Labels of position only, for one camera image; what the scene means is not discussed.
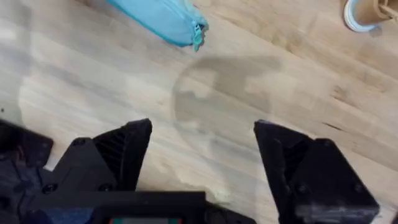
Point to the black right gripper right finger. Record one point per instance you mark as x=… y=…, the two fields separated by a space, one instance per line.
x=314 y=177

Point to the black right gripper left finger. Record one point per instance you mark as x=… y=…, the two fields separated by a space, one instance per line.
x=102 y=161

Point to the light blue zip bag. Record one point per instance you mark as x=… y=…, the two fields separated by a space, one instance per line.
x=161 y=18

